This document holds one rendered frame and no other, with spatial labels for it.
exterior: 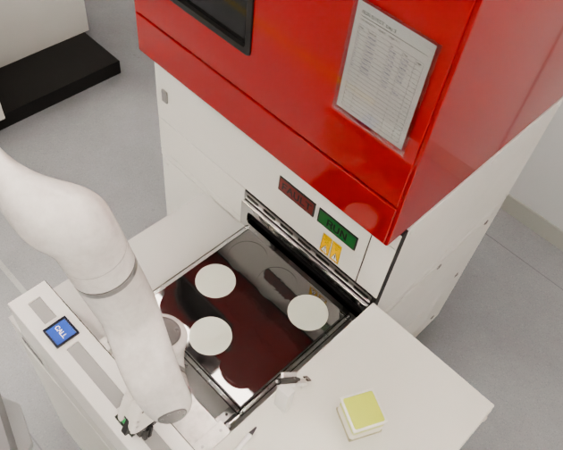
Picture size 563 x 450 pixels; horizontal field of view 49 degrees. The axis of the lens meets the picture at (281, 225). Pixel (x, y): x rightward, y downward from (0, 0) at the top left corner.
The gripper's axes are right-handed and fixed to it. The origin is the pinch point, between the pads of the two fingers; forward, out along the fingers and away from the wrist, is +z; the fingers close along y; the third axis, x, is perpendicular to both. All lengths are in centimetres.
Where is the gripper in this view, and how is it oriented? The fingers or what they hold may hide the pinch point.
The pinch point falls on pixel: (144, 428)
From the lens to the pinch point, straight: 130.4
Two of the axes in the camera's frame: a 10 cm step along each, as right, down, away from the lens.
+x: 7.0, 6.0, -3.8
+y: -6.7, 3.8, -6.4
